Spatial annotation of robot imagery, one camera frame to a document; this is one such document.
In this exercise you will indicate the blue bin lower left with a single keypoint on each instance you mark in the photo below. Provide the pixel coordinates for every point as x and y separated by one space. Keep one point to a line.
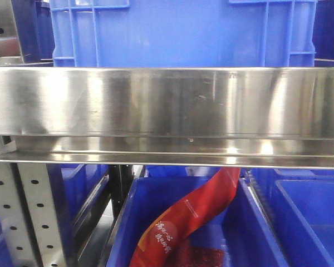
79 181

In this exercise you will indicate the blue bin with red bag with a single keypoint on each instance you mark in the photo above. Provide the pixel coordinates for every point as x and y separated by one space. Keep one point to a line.
239 236

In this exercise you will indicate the blue bin lower right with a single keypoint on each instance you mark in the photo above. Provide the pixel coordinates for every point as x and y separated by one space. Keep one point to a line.
300 206

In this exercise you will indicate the red printed bag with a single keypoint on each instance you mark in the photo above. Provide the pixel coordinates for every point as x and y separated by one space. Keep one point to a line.
184 217

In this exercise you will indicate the large light blue crate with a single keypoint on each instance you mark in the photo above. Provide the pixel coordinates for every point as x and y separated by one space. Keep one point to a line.
183 33

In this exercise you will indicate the stainless steel shelf rail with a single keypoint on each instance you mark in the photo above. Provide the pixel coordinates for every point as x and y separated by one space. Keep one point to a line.
247 117

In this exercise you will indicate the perforated steel shelf post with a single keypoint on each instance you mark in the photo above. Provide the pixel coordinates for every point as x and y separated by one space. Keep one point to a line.
34 215

